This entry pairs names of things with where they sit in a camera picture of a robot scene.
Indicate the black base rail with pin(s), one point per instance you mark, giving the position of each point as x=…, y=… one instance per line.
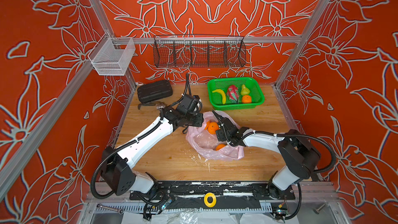
x=234, y=196

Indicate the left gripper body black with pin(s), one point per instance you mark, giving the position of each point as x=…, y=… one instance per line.
x=196, y=120

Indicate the green plastic basket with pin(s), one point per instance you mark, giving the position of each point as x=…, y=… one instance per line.
x=223, y=83

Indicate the yellow banana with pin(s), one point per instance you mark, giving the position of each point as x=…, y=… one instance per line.
x=220, y=97

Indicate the black plastic case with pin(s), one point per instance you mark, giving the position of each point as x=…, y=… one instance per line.
x=154, y=91

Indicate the metal wrench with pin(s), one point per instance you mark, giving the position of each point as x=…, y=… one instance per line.
x=109, y=208

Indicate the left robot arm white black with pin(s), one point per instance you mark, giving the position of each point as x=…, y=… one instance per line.
x=115, y=175

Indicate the black wire wall basket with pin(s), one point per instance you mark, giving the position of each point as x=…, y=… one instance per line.
x=199, y=51

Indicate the metal clamp fitting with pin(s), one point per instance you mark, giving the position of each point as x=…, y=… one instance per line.
x=157, y=104

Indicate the orange mandarin left edge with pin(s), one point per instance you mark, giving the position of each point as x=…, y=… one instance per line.
x=207, y=124

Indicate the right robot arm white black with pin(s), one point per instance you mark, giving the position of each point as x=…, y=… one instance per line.
x=300, y=156

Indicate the pink dragon fruit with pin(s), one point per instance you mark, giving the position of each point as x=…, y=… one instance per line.
x=233, y=94

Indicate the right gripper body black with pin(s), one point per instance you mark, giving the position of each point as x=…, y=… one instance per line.
x=223, y=135

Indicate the clear plastic wall bin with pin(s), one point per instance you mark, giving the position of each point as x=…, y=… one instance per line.
x=112, y=56

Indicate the orange mandarin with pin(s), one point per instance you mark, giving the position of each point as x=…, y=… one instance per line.
x=220, y=146
x=213, y=128
x=246, y=99

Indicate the pink plastic bag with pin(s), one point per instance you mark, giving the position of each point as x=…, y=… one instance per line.
x=205, y=143

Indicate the green fruit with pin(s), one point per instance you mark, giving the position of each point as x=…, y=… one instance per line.
x=244, y=90

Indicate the yellow tape roll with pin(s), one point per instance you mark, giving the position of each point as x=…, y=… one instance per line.
x=210, y=200

